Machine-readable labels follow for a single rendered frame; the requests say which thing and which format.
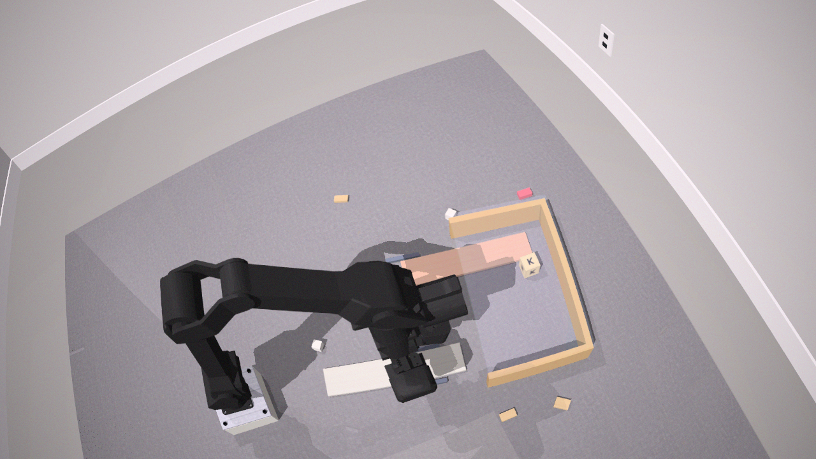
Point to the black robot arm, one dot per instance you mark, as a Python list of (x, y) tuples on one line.
[(375, 295)]

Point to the white strip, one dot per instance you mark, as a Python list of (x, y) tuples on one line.
[(371, 375)]

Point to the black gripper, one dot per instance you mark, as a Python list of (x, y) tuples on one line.
[(409, 375)]

